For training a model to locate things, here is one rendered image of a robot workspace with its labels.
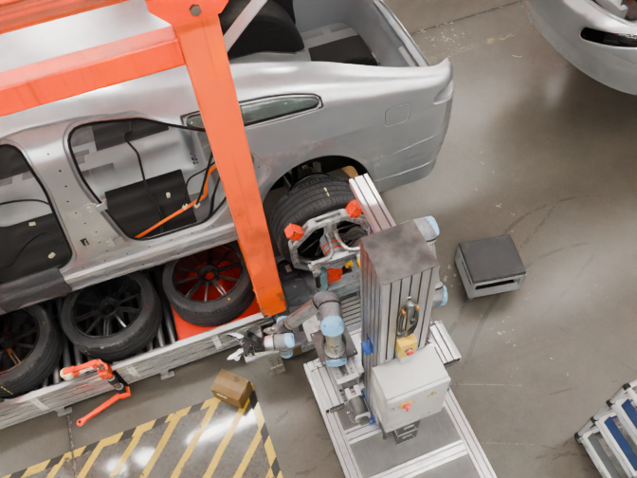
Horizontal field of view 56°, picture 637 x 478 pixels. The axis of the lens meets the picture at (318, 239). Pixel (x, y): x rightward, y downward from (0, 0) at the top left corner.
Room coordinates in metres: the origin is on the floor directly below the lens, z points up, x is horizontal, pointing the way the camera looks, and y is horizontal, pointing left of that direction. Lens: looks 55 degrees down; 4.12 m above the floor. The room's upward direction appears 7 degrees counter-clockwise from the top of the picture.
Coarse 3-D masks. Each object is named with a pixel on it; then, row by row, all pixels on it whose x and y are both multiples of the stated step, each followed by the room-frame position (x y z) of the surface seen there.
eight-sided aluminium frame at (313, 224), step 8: (320, 216) 2.23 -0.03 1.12; (328, 216) 2.23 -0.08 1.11; (336, 216) 2.21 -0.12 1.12; (344, 216) 2.21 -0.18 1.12; (360, 216) 2.28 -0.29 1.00; (312, 224) 2.18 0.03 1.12; (320, 224) 2.17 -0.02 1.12; (328, 224) 2.18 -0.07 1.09; (360, 224) 2.23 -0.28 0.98; (368, 224) 2.24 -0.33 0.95; (304, 232) 2.15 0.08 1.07; (368, 232) 2.25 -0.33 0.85; (304, 240) 2.14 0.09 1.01; (296, 248) 2.12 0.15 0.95; (296, 256) 2.12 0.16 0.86; (352, 256) 2.22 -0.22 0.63; (296, 264) 2.12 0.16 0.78; (304, 264) 2.15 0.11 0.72
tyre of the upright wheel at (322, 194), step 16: (336, 176) 2.51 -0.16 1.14; (288, 192) 2.44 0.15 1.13; (304, 192) 2.39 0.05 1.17; (320, 192) 2.37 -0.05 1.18; (336, 192) 2.37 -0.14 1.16; (352, 192) 2.42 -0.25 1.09; (288, 208) 2.33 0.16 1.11; (304, 208) 2.28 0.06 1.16; (320, 208) 2.26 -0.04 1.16; (336, 208) 2.28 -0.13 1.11; (272, 224) 2.34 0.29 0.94; (288, 224) 2.23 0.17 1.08; (288, 240) 2.20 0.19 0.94; (288, 256) 2.19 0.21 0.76
